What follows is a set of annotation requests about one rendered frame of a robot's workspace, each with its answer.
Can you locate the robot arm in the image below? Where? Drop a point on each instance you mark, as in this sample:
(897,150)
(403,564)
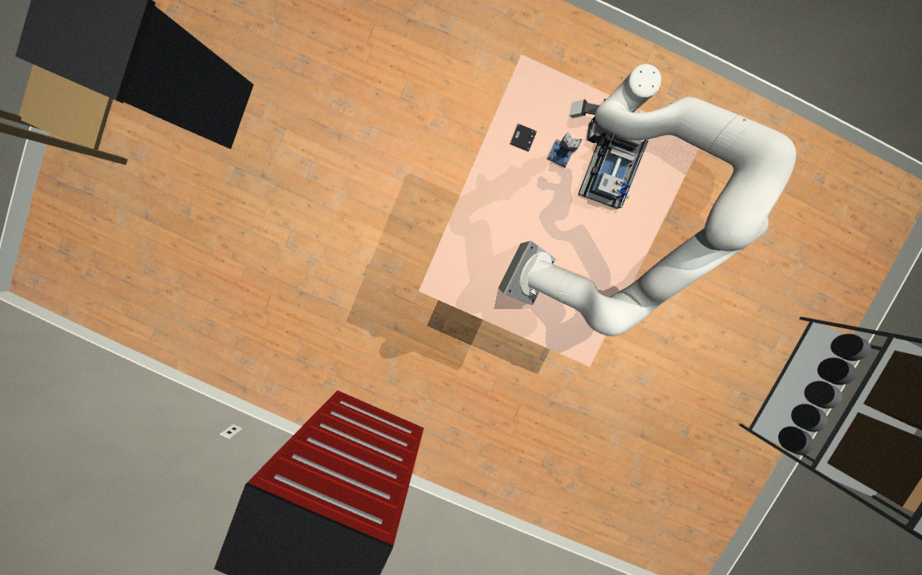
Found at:
(762,158)

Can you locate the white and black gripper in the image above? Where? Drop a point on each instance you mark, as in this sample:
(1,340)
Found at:
(600,135)

